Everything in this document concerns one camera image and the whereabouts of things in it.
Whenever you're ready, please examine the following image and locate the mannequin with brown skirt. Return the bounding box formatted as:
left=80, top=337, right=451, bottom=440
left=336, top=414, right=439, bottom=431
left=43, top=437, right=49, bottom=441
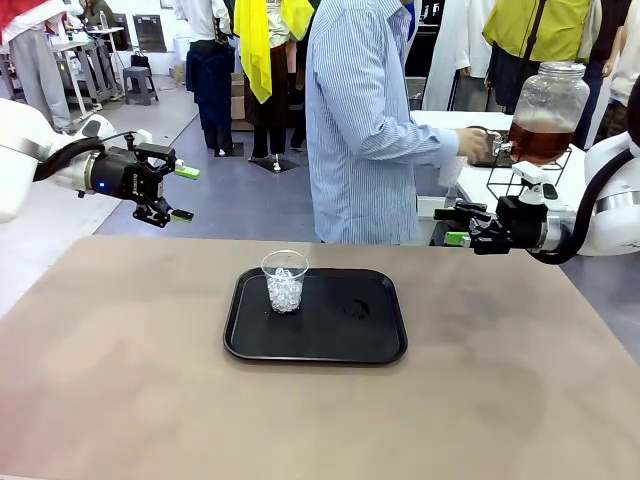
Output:
left=244, top=0, right=307, bottom=174

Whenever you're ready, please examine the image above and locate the person's right hand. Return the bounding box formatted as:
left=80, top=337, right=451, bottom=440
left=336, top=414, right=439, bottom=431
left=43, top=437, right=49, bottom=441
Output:
left=454, top=127, right=495, bottom=164

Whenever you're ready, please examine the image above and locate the yellow hanging cloth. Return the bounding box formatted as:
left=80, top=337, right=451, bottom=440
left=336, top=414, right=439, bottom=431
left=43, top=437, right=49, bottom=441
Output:
left=233, top=0, right=315, bottom=105

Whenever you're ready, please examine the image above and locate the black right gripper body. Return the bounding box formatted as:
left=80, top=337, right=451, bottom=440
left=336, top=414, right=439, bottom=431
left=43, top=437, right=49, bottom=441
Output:
left=494, top=195, right=551, bottom=252

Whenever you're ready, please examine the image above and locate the short clear iced cup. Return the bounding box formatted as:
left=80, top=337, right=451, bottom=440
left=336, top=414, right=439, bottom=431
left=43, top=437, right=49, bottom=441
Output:
left=261, top=249, right=310, bottom=315

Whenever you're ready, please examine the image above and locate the white side table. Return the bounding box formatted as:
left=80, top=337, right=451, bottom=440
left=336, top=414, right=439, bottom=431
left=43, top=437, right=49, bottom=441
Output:
left=409, top=110, right=591, bottom=246

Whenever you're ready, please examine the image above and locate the person's right forearm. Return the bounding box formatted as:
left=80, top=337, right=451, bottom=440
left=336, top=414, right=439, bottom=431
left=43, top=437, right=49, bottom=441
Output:
left=359, top=122, right=461, bottom=164

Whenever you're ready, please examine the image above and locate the person in grey trousers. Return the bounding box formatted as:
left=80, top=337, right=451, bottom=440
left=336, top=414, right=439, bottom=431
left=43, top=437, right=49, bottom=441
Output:
left=0, top=0, right=74, bottom=135

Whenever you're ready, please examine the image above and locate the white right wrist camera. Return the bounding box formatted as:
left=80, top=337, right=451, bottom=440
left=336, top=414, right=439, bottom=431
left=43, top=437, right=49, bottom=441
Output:
left=510, top=160, right=560, bottom=206

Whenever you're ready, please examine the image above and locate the glass drink dispenser jar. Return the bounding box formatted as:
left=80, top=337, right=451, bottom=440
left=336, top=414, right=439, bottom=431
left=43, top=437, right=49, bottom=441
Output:
left=508, top=60, right=591, bottom=165

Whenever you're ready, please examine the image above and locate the grey workbench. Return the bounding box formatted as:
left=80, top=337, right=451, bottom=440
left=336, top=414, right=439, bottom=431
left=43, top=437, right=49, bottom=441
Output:
left=49, top=27, right=125, bottom=114

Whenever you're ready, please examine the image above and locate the mannequin with dark blue skirt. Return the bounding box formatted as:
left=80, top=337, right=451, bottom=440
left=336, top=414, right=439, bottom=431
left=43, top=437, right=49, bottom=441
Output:
left=172, top=0, right=236, bottom=157

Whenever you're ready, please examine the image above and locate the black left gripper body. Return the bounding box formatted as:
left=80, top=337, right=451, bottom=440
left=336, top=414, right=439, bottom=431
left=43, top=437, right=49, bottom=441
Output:
left=84, top=144, right=166, bottom=211

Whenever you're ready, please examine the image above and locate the person in striped shirt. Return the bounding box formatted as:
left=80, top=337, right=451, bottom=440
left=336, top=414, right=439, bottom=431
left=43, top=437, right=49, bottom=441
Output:
left=304, top=0, right=461, bottom=246

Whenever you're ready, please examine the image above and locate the small black handled tray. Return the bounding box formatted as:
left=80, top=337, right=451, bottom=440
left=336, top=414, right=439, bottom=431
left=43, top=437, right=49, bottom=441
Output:
left=467, top=125, right=516, bottom=169

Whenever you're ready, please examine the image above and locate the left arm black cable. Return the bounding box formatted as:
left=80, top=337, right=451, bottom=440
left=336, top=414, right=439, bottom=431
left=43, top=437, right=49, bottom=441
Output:
left=32, top=130, right=137, bottom=184

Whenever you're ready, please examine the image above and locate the large black serving tray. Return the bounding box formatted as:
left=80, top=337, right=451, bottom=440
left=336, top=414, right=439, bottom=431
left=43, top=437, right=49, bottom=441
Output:
left=223, top=267, right=409, bottom=365

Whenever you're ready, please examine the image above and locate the brown cardboard box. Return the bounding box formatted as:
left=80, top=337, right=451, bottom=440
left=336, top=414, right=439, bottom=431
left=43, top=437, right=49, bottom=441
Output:
left=230, top=72, right=251, bottom=121

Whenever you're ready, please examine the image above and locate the grey plastic stool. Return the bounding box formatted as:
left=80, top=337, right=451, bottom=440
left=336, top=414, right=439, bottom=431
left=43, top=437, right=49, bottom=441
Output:
left=122, top=65, right=160, bottom=106

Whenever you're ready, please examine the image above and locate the black framed board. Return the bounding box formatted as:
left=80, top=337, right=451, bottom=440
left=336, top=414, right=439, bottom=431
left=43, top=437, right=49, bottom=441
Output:
left=132, top=13, right=167, bottom=54

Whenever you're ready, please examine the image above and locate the black wire dispenser stand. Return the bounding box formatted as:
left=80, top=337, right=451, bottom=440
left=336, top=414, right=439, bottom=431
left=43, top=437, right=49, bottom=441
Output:
left=487, top=147, right=574, bottom=202

